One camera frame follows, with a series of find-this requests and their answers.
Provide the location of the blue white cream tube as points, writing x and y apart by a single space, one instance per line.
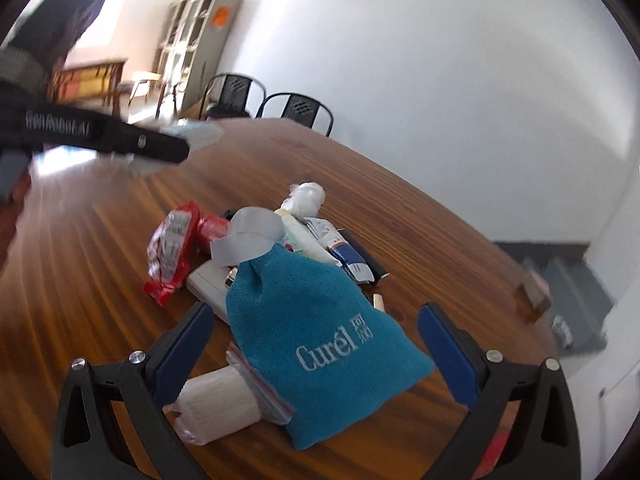
337 245

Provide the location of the teal Curel drawstring pouch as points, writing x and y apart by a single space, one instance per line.
310 333

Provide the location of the red white snack packet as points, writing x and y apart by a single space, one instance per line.
171 252

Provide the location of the white bandage roll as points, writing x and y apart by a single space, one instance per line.
225 401

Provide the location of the red storage box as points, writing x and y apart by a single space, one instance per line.
491 456

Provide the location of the beige storage cabinet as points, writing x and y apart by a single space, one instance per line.
192 40

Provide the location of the grey staircase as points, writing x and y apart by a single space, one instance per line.
579 303

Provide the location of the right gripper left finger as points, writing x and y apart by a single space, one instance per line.
88 442

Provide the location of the black flat case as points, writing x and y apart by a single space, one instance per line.
379 272

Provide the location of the white crumpled plastic bag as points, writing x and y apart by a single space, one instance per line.
304 200

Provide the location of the card deck on table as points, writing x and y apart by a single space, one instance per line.
533 295

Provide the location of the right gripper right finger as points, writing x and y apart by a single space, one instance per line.
543 442

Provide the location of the small red box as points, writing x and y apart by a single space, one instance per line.
210 228

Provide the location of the black metal chair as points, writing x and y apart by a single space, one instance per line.
225 96
299 108

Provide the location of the person's left hand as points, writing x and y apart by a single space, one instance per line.
10 214

